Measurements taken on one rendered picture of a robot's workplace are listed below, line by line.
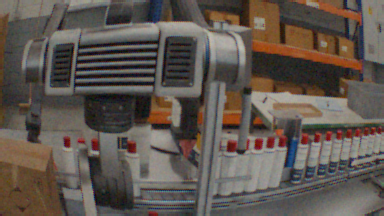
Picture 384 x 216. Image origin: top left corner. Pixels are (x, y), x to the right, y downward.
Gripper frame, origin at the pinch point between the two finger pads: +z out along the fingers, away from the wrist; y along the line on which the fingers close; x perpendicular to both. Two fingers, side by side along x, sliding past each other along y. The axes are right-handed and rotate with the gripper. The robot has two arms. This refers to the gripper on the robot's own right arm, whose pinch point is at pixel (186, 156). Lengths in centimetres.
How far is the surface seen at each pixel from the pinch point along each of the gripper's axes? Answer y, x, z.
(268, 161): -27.8, 8.1, 1.1
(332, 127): -129, -99, 23
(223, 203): -11.7, 11.3, 15.7
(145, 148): 9.8, -17.9, 3.6
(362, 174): -92, 10, 16
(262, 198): -27.6, 11.4, 15.8
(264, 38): -176, -350, 4
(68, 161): 46.2, 8.5, 1.8
